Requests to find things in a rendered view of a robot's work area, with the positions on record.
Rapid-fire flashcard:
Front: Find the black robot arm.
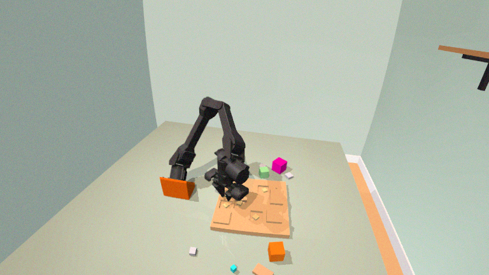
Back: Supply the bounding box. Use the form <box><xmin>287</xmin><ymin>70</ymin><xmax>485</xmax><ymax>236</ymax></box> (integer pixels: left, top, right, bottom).
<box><xmin>168</xmin><ymin>96</ymin><xmax>250</xmax><ymax>185</ymax></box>

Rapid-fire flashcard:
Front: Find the magenta cube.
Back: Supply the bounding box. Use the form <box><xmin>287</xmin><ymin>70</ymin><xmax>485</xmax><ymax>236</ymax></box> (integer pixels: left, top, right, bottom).
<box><xmin>271</xmin><ymin>157</ymin><xmax>287</xmax><ymax>174</ymax></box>

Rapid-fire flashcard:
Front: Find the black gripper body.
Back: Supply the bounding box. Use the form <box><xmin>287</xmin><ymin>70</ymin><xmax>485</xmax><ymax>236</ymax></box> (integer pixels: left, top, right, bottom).
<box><xmin>204</xmin><ymin>168</ymin><xmax>249</xmax><ymax>201</ymax></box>

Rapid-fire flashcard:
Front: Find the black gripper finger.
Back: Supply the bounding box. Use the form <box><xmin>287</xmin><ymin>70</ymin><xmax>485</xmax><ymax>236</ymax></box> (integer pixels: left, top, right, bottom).
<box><xmin>212</xmin><ymin>183</ymin><xmax>225</xmax><ymax>197</ymax></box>
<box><xmin>225</xmin><ymin>191</ymin><xmax>232</xmax><ymax>201</ymax></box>

